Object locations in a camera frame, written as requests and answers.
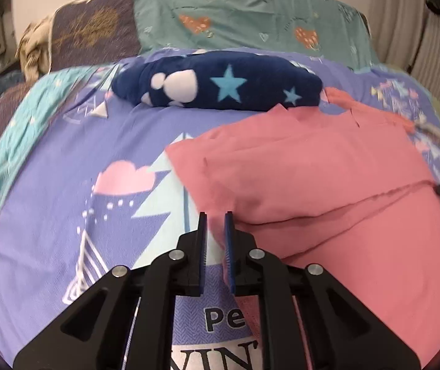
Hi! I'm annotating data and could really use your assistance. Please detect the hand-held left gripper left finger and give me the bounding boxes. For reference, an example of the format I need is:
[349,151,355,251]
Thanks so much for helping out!
[12,212,209,370]

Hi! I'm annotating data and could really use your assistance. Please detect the pink garment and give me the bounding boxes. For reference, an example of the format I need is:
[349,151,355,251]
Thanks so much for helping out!
[165,87,440,370]

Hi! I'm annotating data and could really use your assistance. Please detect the white pleated curtain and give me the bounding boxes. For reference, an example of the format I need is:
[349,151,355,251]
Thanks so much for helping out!
[369,0,440,103]

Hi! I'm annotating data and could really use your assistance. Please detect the dark teal blanket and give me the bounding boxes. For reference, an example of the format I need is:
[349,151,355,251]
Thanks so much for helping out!
[0,70,26,103]

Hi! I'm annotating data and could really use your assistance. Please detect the navy star fleece cloth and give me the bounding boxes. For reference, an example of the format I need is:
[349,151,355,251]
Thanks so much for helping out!
[111,49,324,109]

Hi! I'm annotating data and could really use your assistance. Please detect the beige knotted cloth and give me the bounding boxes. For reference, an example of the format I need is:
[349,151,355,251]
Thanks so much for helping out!
[15,19,56,82]

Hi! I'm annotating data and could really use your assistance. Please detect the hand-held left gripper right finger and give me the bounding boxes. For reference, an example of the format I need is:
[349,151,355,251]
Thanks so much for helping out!
[224,211,423,370]

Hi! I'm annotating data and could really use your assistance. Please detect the purple printed blanket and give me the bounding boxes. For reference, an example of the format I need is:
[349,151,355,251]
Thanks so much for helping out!
[0,48,440,370]

